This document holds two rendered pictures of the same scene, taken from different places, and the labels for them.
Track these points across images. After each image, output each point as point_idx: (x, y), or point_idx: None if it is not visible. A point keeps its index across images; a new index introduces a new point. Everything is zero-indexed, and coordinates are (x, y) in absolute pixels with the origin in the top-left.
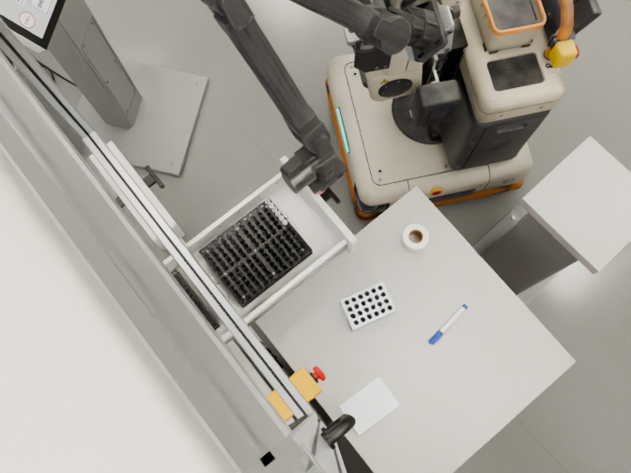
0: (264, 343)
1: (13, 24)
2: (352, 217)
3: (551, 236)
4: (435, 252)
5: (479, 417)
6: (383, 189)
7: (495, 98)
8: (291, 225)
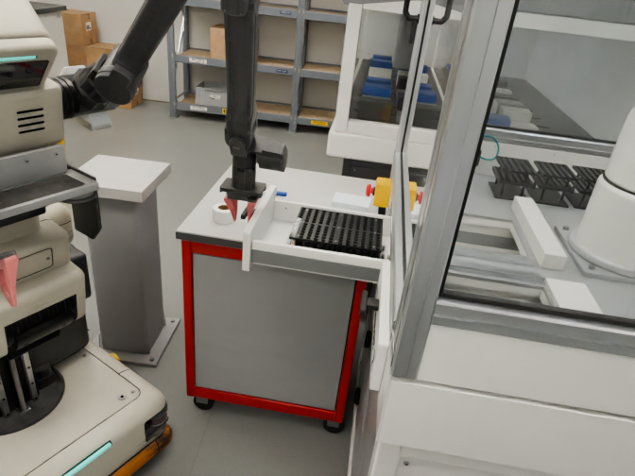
0: (348, 450)
1: None
2: (167, 462)
3: (147, 209)
4: None
5: (303, 175)
6: (142, 384)
7: (58, 204)
8: (296, 219)
